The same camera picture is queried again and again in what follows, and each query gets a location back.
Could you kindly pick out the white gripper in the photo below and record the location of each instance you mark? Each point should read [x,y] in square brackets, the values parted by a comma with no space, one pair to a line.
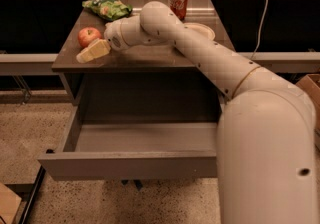
[112,35]

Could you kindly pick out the red apple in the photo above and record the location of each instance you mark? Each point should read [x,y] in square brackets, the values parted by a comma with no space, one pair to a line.
[88,35]

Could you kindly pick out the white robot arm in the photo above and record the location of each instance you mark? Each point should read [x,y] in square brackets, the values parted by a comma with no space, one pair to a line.
[265,135]

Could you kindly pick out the open grey top drawer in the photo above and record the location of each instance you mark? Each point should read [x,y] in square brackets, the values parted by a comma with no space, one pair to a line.
[94,147]

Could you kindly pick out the green chip bag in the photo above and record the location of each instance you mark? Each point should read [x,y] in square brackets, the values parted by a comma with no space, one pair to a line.
[109,10]

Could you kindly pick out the dark grey cabinet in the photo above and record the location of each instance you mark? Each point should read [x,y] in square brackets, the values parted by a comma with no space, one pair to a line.
[157,58]

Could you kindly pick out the red cola can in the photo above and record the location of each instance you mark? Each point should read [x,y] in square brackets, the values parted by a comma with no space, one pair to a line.
[179,7]

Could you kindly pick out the white paper bowl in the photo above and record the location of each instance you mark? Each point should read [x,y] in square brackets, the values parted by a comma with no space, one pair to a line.
[203,29]

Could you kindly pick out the cardboard box bottom left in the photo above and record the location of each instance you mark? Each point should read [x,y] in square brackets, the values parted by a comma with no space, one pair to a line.
[9,205]

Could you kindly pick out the cardboard box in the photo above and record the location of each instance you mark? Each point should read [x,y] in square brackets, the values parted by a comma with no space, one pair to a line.
[9,205]
[310,83]

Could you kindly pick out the cardboard box right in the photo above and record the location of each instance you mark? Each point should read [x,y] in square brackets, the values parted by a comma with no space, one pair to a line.
[310,83]

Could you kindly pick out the black floor rail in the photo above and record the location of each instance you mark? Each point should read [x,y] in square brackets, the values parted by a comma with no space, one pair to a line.
[28,192]

